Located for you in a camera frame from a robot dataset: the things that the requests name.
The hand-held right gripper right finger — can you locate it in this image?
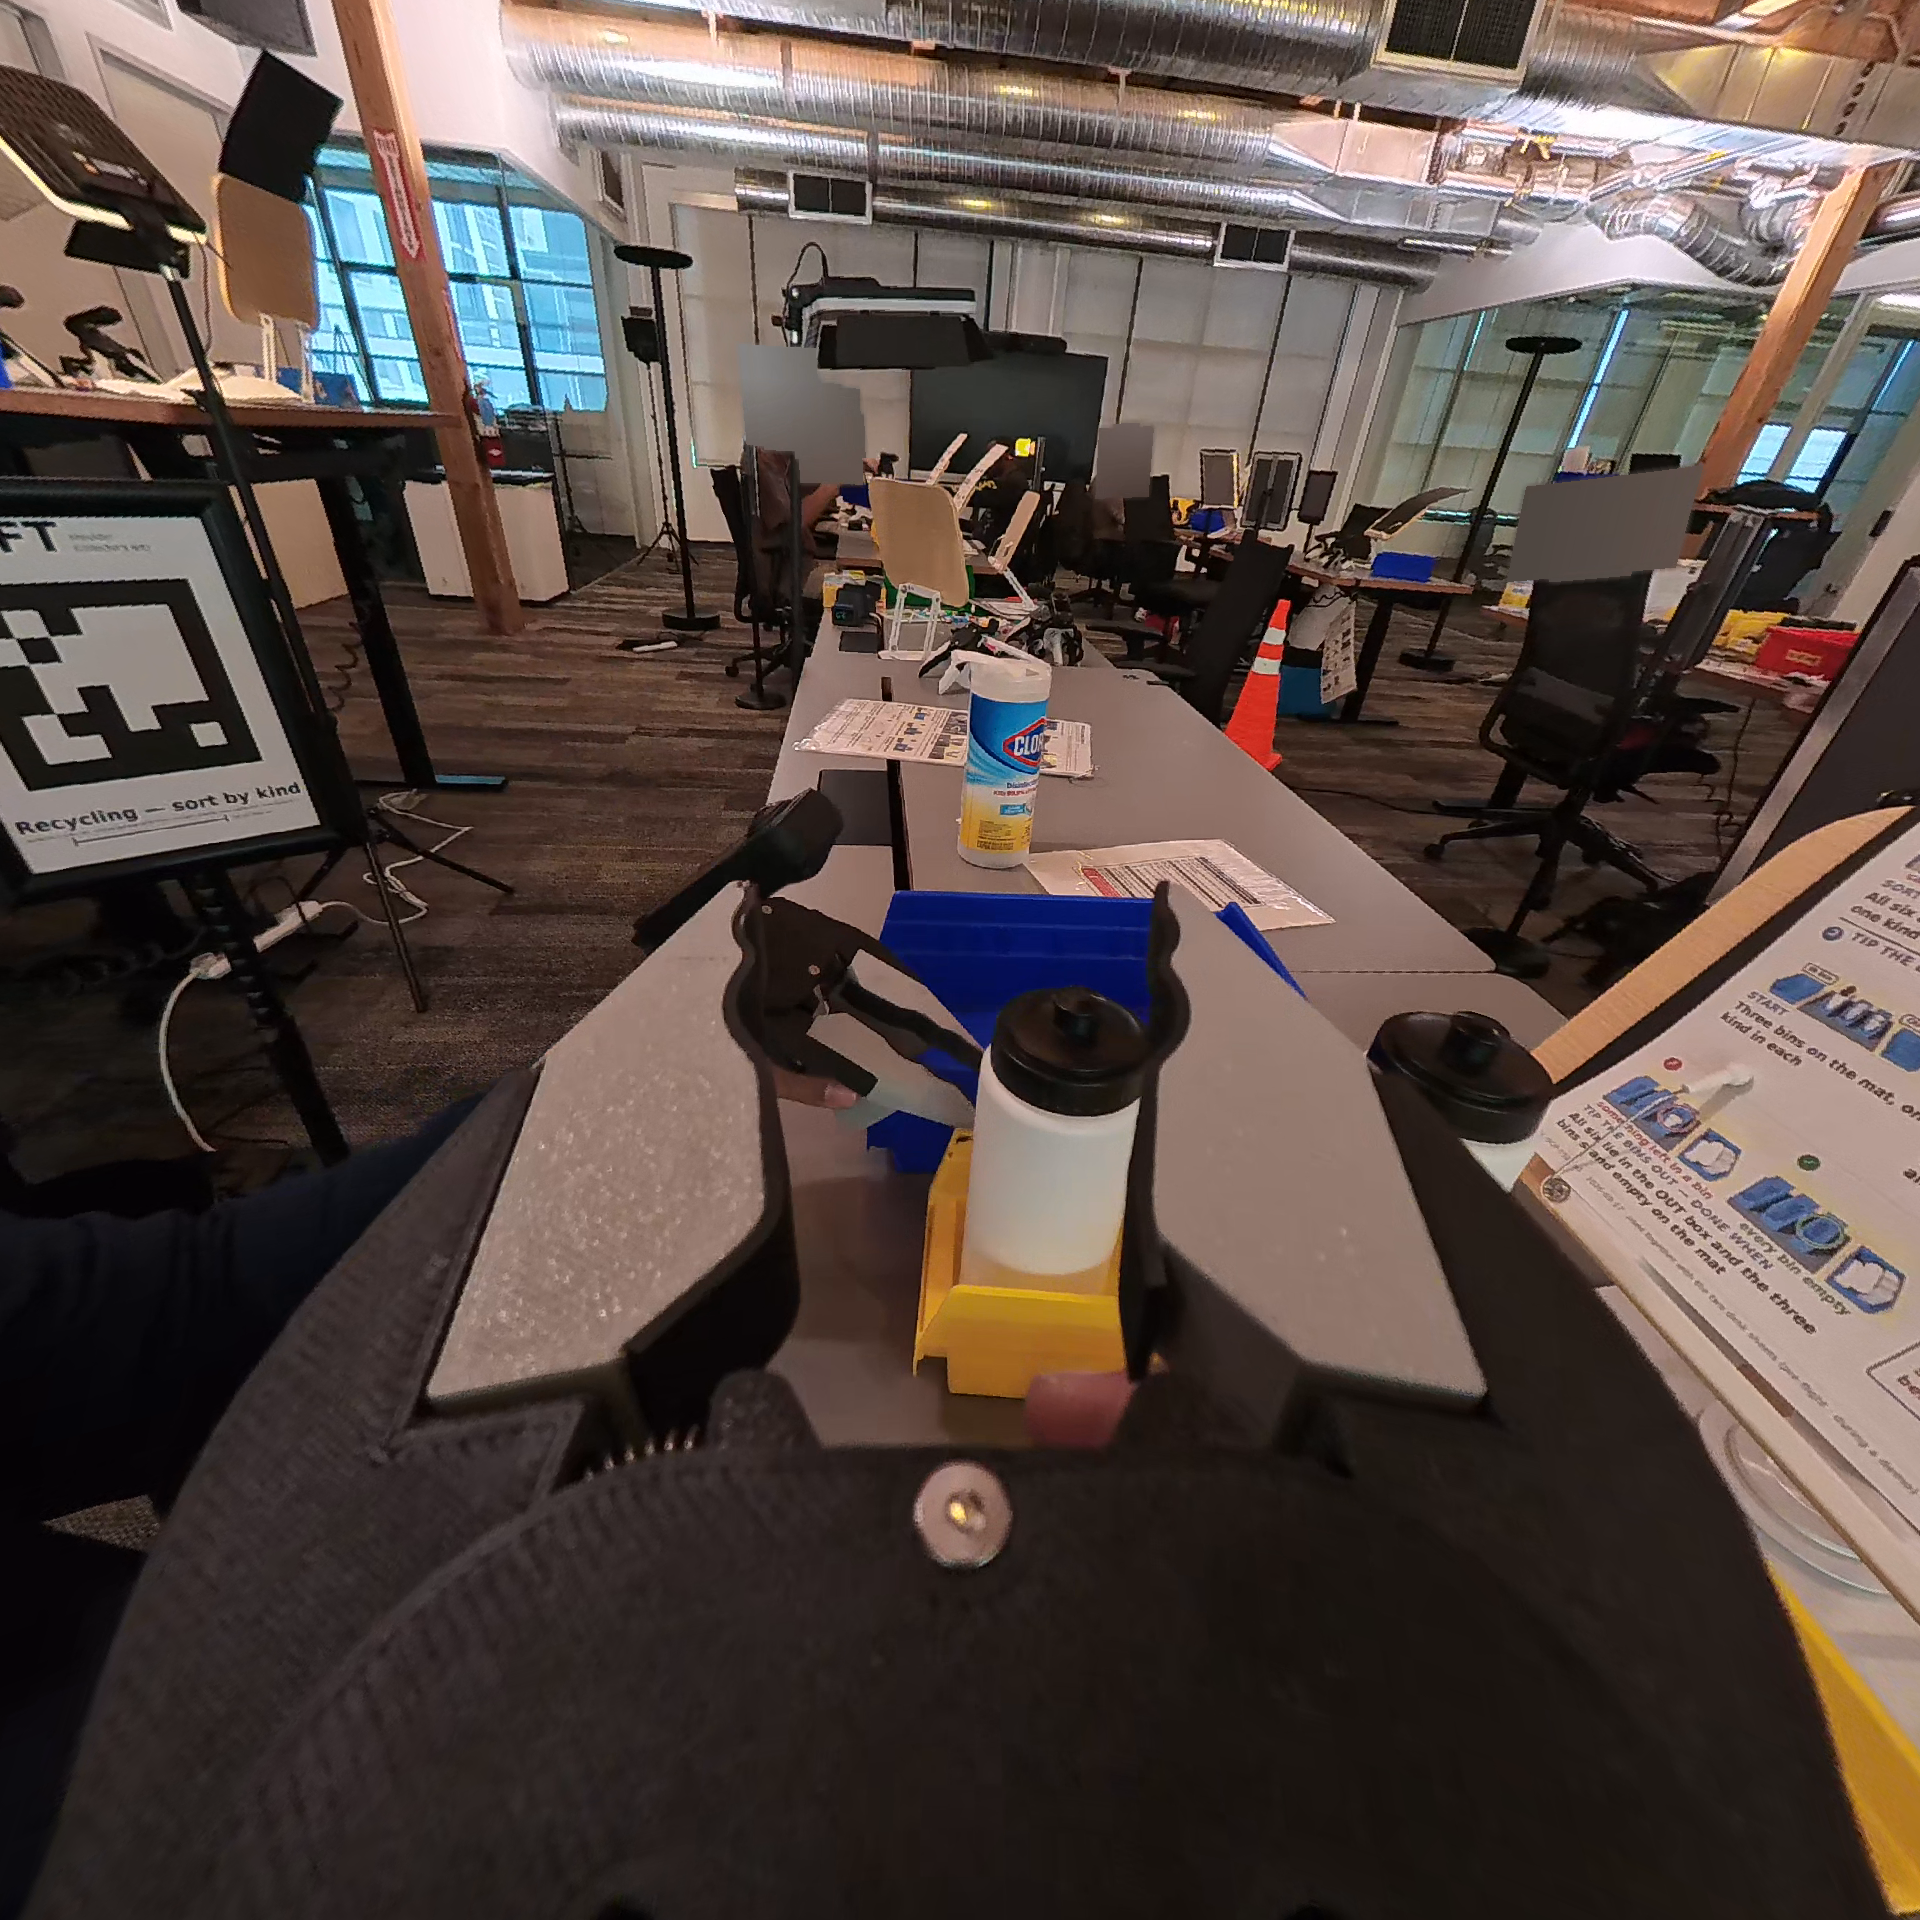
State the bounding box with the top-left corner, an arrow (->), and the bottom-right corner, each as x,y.
1122,883 -> 1489,1439

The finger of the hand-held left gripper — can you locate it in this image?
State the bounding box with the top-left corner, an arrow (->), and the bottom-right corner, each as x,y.
802,1026 -> 980,1130
743,901 -> 985,1072

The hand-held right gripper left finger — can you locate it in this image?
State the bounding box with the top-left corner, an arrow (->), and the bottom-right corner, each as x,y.
426,883 -> 800,1444

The blue plastic bin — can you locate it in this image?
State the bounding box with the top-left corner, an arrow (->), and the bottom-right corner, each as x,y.
865,886 -> 1308,1174

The white bottle black cap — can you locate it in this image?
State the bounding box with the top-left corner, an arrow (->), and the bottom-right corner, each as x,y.
1367,1012 -> 1556,1190
959,987 -> 1151,1280

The yellow plastic bin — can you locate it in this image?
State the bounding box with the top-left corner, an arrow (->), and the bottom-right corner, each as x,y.
912,1132 -> 1145,1403
1767,1559 -> 1920,1911

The person's left forearm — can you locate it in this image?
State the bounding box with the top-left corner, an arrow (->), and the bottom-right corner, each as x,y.
0,1095 -> 504,1531

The person's right hand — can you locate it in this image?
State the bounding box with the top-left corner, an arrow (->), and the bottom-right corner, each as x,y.
1026,1371 -> 1143,1452

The black tablet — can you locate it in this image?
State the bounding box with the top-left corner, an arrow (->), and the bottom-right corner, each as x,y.
816,768 -> 904,855

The printed paper sheet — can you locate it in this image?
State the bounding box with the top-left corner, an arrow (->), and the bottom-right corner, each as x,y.
790,696 -> 1097,782

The wipes canister yellow blue label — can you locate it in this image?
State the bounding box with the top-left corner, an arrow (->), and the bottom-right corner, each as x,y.
957,652 -> 1056,872

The black office chair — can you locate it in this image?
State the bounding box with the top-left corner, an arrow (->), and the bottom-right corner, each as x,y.
709,451 -> 816,711
1421,568 -> 1729,981
1117,532 -> 1298,724

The laminated printed sheet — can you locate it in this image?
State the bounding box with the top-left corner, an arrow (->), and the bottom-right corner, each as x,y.
1024,839 -> 1336,935

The beige board on white stand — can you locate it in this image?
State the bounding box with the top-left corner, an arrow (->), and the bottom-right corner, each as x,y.
209,172 -> 327,405
863,477 -> 980,664

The black floor lamp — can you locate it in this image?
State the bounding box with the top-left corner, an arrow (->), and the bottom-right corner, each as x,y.
1399,333 -> 1586,672
614,245 -> 724,636

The instruction sheet on wooden easel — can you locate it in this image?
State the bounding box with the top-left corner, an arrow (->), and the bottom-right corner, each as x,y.
1522,808 -> 1920,1626

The orange traffic cone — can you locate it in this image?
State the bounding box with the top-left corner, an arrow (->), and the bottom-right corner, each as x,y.
1223,598 -> 1296,775

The black tripod stand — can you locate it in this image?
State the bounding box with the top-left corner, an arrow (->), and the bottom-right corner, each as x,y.
150,255 -> 519,1021

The clear plastic dish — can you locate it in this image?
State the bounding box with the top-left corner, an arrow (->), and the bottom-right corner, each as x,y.
1696,1395 -> 1900,1595

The framed marker sign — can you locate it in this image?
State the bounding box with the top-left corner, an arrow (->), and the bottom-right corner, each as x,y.
0,479 -> 365,904

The wooden standing desk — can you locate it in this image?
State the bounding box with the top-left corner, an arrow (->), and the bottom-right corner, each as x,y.
0,381 -> 513,797

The black square panel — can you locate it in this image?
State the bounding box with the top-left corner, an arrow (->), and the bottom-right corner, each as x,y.
216,52 -> 348,208

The black light panel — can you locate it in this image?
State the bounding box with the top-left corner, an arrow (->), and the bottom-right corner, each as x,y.
0,64 -> 208,279

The white power strip with cable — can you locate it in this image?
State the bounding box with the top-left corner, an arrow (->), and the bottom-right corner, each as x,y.
157,895 -> 329,1160

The black wall monitor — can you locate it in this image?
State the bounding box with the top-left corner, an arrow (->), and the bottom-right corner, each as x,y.
908,348 -> 1113,485

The wooden post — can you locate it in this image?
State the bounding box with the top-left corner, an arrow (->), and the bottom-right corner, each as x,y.
1696,158 -> 1903,496
329,0 -> 528,636

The silver air duct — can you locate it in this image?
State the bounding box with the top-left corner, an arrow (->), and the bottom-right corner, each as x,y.
502,0 -> 1449,291

